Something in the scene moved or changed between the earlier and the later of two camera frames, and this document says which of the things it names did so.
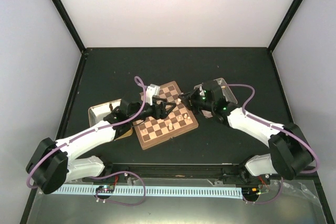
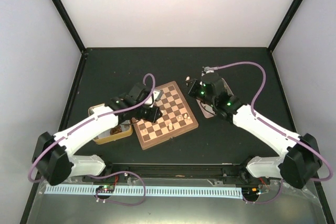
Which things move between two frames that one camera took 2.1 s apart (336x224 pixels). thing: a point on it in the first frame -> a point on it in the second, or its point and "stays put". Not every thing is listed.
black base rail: [233, 172] stays put
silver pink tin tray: [228, 93] stays put
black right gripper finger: [186, 95] -> [192, 82]
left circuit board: [105, 189] stays put
